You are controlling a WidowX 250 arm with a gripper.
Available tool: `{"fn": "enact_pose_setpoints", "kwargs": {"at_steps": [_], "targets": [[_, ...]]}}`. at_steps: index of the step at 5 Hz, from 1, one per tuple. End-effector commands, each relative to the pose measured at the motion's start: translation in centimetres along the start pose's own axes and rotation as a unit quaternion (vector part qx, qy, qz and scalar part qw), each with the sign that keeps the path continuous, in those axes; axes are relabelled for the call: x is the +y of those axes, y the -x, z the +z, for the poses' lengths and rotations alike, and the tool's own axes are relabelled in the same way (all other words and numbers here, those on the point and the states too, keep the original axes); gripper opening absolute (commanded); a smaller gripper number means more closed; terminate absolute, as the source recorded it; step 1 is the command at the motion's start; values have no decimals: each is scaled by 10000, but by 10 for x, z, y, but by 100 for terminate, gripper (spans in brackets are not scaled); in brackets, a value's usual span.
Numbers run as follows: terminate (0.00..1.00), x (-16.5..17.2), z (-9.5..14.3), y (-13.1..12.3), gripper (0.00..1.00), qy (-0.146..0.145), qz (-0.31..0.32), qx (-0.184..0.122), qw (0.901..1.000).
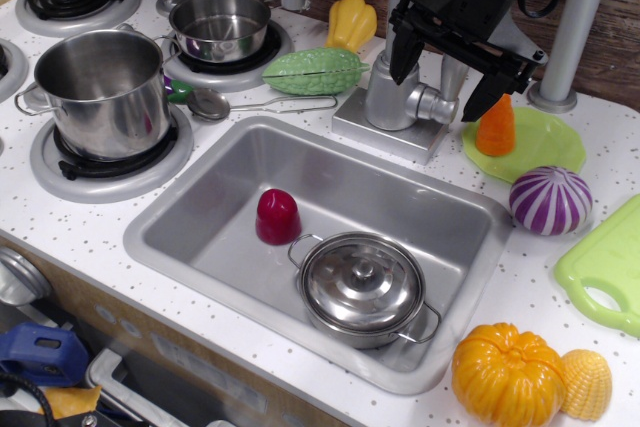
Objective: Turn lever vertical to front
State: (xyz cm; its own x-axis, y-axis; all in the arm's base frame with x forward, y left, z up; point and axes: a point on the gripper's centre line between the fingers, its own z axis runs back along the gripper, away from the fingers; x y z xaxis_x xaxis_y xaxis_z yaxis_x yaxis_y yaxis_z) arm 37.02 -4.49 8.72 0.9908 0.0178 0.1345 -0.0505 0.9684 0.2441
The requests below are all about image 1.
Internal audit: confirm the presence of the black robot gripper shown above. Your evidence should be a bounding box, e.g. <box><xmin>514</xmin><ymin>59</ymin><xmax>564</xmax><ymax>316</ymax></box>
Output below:
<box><xmin>389</xmin><ymin>0</ymin><xmax>544</xmax><ymax>122</ymax></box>

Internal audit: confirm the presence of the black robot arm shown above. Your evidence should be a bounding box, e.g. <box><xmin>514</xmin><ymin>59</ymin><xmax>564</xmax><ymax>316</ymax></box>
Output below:
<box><xmin>390</xmin><ymin>0</ymin><xmax>558</xmax><ymax>122</ymax></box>

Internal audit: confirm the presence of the silver faucet lever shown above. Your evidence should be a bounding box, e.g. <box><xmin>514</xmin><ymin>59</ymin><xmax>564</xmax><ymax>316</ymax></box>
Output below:
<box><xmin>440</xmin><ymin>54</ymin><xmax>469</xmax><ymax>124</ymax></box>

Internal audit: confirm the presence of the silver toy faucet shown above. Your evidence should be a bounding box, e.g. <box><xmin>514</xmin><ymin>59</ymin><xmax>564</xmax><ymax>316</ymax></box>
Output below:
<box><xmin>279</xmin><ymin>0</ymin><xmax>460</xmax><ymax>166</ymax></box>

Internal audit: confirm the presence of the orange toy carrot piece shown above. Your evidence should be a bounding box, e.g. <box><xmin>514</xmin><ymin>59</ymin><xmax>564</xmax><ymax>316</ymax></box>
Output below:
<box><xmin>475</xmin><ymin>94</ymin><xmax>516</xmax><ymax>157</ymax></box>

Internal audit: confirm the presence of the yellow toy bell pepper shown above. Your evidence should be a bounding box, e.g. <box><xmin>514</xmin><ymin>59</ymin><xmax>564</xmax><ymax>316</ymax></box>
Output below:
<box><xmin>325</xmin><ymin>0</ymin><xmax>378</xmax><ymax>53</ymax></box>

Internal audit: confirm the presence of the light green toy plate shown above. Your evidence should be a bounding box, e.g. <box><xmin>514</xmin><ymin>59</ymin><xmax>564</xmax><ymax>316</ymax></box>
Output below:
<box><xmin>462</xmin><ymin>107</ymin><xmax>586</xmax><ymax>183</ymax></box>

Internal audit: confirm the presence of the green toy bitter gourd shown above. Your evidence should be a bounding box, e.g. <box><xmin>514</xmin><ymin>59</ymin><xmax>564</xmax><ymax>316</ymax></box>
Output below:
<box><xmin>262</xmin><ymin>47</ymin><xmax>370</xmax><ymax>96</ymax></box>

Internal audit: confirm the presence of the purple striped toy onion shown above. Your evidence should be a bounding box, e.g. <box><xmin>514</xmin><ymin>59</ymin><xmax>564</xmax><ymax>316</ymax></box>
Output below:
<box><xmin>509</xmin><ymin>166</ymin><xmax>593</xmax><ymax>236</ymax></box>

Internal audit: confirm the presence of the red toy pepper piece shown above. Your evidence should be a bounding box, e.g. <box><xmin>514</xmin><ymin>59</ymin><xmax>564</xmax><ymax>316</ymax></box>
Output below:
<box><xmin>255</xmin><ymin>189</ymin><xmax>302</xmax><ymax>245</ymax></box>

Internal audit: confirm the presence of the small steel pot on burner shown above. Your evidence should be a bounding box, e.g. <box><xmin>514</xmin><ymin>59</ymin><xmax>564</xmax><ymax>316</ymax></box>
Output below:
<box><xmin>157</xmin><ymin>0</ymin><xmax>271</xmax><ymax>64</ymax></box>

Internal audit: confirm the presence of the back right stove burner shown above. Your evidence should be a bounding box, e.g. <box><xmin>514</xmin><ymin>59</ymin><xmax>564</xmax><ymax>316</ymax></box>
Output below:
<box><xmin>156</xmin><ymin>0</ymin><xmax>294</xmax><ymax>92</ymax></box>

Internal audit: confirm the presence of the lidded steel pot in sink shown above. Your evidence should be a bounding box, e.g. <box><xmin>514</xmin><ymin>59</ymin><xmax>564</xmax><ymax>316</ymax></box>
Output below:
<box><xmin>287</xmin><ymin>231</ymin><xmax>442</xmax><ymax>350</ymax></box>

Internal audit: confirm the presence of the small steel strainer spoon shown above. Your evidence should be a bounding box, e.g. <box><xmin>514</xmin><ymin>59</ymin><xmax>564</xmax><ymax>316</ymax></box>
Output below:
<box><xmin>186</xmin><ymin>88</ymin><xmax>338</xmax><ymax>122</ymax></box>

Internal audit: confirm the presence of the green toy cutting board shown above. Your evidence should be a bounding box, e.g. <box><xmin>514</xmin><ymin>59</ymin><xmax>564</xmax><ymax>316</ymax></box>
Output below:
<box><xmin>554</xmin><ymin>196</ymin><xmax>639</xmax><ymax>337</ymax></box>

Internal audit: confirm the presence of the purple toy eggplant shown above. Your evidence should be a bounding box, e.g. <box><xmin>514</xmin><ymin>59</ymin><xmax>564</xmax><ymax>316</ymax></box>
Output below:
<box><xmin>164</xmin><ymin>76</ymin><xmax>193</xmax><ymax>105</ymax></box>

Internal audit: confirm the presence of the grey toy sink basin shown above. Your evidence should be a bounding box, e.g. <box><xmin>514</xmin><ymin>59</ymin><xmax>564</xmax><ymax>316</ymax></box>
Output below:
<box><xmin>124</xmin><ymin>117</ymin><xmax>512</xmax><ymax>395</ymax></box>

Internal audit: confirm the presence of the orange toy pumpkin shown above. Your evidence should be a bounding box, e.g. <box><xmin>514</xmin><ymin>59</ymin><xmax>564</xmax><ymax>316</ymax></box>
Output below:
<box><xmin>451</xmin><ymin>323</ymin><xmax>567</xmax><ymax>426</ymax></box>

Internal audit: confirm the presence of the large steel pot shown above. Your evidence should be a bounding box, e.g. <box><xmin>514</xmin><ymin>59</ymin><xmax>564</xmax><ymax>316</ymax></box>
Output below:
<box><xmin>14</xmin><ymin>27</ymin><xmax>171</xmax><ymax>162</ymax></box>

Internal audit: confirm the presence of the yellow toy corn piece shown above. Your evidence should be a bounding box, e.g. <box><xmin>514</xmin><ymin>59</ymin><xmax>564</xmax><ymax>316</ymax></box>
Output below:
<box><xmin>561</xmin><ymin>349</ymin><xmax>613</xmax><ymax>421</ymax></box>

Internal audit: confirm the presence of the front stove burner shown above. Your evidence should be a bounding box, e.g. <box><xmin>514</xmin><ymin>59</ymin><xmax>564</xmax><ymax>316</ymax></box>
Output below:
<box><xmin>30</xmin><ymin>106</ymin><xmax>193</xmax><ymax>204</ymax></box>

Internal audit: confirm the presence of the back left stove burner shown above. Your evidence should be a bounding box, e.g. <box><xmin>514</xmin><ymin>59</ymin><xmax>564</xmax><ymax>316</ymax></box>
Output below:
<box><xmin>15</xmin><ymin>0</ymin><xmax>141</xmax><ymax>38</ymax></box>

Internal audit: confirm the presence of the left edge stove burner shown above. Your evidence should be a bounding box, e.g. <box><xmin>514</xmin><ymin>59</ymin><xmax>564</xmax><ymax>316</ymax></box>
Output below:
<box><xmin>0</xmin><ymin>39</ymin><xmax>29</xmax><ymax>102</ymax></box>

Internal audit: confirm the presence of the silver stove knob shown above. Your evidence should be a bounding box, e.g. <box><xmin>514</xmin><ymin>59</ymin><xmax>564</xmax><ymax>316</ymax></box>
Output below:
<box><xmin>1</xmin><ymin>246</ymin><xmax>52</xmax><ymax>307</ymax></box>

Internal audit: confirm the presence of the yellow cloth piece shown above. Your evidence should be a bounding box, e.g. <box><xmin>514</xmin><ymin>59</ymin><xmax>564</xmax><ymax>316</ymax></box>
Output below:
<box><xmin>44</xmin><ymin>385</ymin><xmax>102</xmax><ymax>420</ymax></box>

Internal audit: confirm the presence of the grey vertical post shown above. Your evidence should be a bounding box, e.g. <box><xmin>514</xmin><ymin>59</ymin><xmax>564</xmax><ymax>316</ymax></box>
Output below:
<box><xmin>527</xmin><ymin>0</ymin><xmax>601</xmax><ymax>114</ymax></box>

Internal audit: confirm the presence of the blue clamp handle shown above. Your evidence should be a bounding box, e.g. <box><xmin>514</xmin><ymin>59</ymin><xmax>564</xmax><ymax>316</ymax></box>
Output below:
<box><xmin>1</xmin><ymin>322</ymin><xmax>90</xmax><ymax>387</ymax></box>

